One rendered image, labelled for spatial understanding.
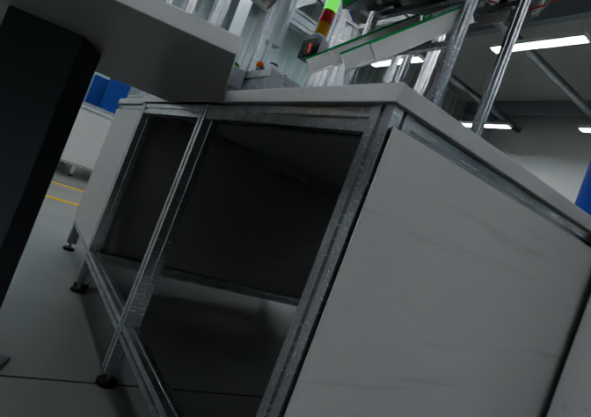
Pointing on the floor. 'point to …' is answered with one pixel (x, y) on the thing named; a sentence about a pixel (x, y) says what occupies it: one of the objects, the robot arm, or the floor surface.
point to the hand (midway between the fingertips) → (270, 5)
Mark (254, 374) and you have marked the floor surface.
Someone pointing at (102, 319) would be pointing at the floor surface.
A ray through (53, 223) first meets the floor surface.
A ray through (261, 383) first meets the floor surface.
